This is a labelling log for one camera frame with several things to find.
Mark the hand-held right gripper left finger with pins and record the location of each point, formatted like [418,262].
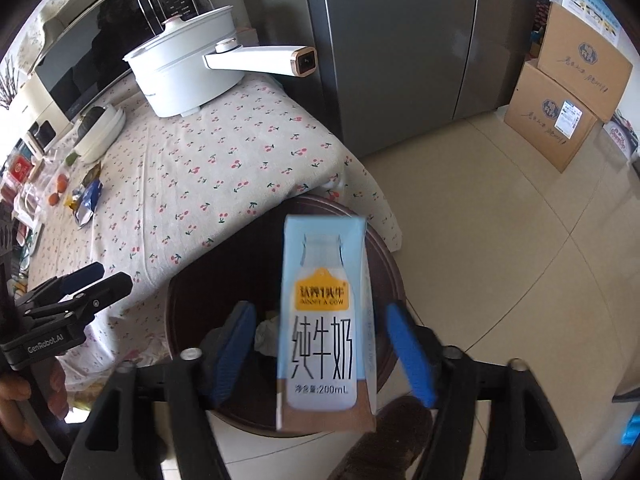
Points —
[235,345]

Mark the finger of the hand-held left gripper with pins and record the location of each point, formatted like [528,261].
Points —
[82,275]
[107,290]

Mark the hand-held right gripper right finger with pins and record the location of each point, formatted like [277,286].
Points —
[410,355]

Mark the white tissue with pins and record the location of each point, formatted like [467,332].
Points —
[267,335]

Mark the dark brown trash bin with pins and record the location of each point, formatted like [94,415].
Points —
[225,270]

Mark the light blue milk carton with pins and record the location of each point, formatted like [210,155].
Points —
[325,335]

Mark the person's left hand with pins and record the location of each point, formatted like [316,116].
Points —
[12,405]

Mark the blue white snack wrapper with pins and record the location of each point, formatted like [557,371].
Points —
[90,200]

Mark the yellow snack wrapper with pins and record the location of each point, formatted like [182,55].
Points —
[72,200]

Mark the tangerine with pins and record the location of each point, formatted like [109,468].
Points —
[53,199]
[62,183]

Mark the brown fuzzy slipper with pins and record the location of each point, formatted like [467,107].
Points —
[380,440]

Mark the dark green snack wrapper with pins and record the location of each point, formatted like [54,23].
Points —
[92,172]

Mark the small green fruit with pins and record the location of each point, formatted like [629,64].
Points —
[70,158]

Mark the red label jar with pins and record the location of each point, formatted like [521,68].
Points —
[21,169]

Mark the stack of white bowls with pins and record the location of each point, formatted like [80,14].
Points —
[107,127]

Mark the dark green squash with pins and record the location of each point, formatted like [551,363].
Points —
[92,116]

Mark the floral tablecloth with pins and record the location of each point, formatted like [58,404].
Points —
[200,160]

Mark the cream kitchen appliance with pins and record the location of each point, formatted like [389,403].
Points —
[40,110]

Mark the white electric pot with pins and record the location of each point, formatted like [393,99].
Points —
[175,75]

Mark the black microwave oven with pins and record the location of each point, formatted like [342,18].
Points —
[100,40]

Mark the cardboard box with white label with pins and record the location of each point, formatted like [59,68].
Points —
[545,120]

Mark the grey refrigerator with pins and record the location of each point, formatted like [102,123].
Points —
[400,35]

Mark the plain cardboard box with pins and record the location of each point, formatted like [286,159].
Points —
[585,60]

